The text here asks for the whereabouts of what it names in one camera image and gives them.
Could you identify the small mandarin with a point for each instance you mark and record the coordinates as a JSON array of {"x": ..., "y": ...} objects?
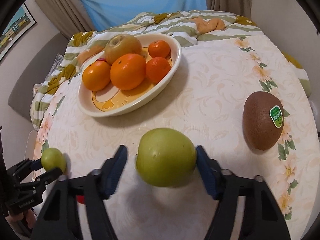
[
  {"x": 159, "y": 48},
  {"x": 156, "y": 69}
]

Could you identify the framed wall picture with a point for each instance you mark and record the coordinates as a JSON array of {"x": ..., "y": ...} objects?
[{"x": 21, "y": 22}]

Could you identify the person left hand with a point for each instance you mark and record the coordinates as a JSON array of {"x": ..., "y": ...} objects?
[{"x": 28, "y": 215}]

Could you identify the grey headboard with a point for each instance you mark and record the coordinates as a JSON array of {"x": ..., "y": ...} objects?
[{"x": 37, "y": 71}]

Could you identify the white fruit bowl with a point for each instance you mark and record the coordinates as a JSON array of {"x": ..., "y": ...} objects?
[{"x": 112, "y": 101}]

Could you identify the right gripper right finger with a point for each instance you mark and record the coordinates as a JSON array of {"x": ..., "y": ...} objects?
[{"x": 246, "y": 207}]

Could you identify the yellow-brown pear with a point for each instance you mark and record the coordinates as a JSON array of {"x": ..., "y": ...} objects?
[{"x": 120, "y": 45}]

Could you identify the brown kiwi with sticker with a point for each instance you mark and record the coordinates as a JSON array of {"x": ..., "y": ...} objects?
[{"x": 263, "y": 120}]

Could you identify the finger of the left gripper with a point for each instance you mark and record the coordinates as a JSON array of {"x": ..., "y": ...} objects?
[
  {"x": 24, "y": 168},
  {"x": 48, "y": 177}
]

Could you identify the blue window cloth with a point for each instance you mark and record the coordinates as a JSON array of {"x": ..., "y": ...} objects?
[{"x": 145, "y": 2}]

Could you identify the large orange front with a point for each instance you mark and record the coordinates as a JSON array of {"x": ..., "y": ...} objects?
[{"x": 128, "y": 71}]

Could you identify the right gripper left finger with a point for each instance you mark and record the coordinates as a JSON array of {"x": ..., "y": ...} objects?
[{"x": 59, "y": 217}]

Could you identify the small mandarin front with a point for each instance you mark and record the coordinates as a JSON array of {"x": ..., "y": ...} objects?
[{"x": 156, "y": 69}]

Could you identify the red cherry tomato on table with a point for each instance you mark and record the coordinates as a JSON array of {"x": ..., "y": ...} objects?
[{"x": 80, "y": 199}]

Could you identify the large green apple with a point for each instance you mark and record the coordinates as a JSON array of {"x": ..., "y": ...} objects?
[{"x": 52, "y": 158}]

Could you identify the red cherry tomato in bowl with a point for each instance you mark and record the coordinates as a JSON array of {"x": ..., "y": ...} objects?
[{"x": 102, "y": 59}]

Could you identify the small green apple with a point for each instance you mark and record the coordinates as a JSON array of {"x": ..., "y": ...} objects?
[{"x": 165, "y": 157}]

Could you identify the small mandarin back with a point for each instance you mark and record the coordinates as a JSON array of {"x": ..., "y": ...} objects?
[{"x": 159, "y": 48}]

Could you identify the beige curtain left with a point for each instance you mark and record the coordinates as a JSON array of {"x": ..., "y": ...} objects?
[{"x": 68, "y": 16}]

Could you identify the orange left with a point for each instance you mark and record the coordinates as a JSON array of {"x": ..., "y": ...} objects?
[{"x": 96, "y": 76}]

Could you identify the floral white tablecloth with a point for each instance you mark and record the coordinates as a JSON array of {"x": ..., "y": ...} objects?
[{"x": 205, "y": 101}]

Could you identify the striped floral quilt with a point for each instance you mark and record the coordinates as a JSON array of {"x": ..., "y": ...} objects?
[{"x": 189, "y": 28}]

